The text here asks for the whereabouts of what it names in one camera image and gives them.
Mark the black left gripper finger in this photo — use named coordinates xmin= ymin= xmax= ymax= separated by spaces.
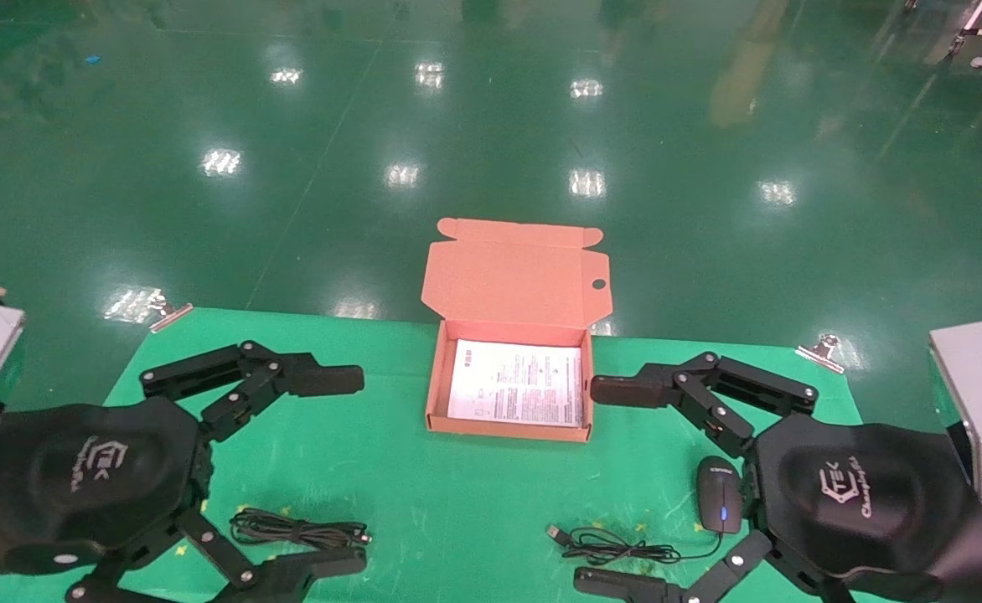
xmin=139 ymin=340 xmax=366 ymax=445

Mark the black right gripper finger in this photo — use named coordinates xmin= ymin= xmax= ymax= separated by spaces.
xmin=590 ymin=352 xmax=819 ymax=460
xmin=573 ymin=528 xmax=859 ymax=603

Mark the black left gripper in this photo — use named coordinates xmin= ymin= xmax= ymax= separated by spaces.
xmin=0 ymin=398 xmax=368 ymax=603

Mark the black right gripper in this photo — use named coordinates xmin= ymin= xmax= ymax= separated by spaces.
xmin=742 ymin=415 xmax=982 ymax=587

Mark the black data cable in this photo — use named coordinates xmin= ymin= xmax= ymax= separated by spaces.
xmin=230 ymin=507 xmax=372 ymax=550

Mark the black wired computer mouse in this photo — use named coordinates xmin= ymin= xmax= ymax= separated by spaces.
xmin=545 ymin=456 xmax=745 ymax=567

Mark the open brown cardboard box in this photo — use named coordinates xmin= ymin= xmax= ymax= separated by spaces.
xmin=421 ymin=218 xmax=613 ymax=443

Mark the white printed instruction sheet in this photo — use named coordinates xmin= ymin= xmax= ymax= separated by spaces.
xmin=447 ymin=339 xmax=584 ymax=428

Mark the metal binder clip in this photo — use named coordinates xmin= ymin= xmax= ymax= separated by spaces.
xmin=149 ymin=301 xmax=194 ymax=333
xmin=795 ymin=333 xmax=845 ymax=374

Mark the green table cloth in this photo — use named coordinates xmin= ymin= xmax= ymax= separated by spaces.
xmin=0 ymin=307 xmax=936 ymax=603

